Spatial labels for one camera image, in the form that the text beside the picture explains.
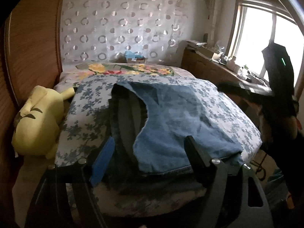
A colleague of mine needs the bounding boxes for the circle patterned padded headboard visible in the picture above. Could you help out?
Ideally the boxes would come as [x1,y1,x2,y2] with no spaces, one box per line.
[60,0,207,66]

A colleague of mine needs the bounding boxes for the yellow plush toy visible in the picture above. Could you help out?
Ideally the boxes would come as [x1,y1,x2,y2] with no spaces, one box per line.
[12,85,75,159]

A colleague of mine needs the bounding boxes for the long wooden sideboard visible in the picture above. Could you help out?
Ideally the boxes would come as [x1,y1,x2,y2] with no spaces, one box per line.
[181,47,260,127]

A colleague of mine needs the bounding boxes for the colourful floral bed sheet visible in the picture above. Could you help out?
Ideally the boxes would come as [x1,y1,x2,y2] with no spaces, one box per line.
[54,62,194,93]

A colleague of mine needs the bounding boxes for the blue floral white quilt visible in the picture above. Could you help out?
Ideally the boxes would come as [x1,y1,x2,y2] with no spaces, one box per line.
[54,72,263,218]

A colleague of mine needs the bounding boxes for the blue tissue box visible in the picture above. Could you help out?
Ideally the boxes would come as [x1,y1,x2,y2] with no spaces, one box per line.
[124,51,147,64]

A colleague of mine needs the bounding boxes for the white bottle on sideboard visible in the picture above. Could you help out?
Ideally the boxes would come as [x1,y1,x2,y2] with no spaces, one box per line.
[226,56,237,72]

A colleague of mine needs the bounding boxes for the blue denim jeans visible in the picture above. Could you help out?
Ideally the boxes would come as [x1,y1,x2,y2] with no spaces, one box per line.
[107,81,243,185]

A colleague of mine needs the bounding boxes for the brown wooden wardrobe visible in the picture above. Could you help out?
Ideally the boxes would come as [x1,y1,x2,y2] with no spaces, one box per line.
[1,0,63,194]

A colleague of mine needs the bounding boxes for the cardboard box on sideboard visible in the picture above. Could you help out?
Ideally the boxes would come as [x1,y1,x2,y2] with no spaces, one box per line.
[198,47,223,60]

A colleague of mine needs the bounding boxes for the bright window with frame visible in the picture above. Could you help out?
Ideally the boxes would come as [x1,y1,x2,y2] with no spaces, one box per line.
[226,0,303,81]

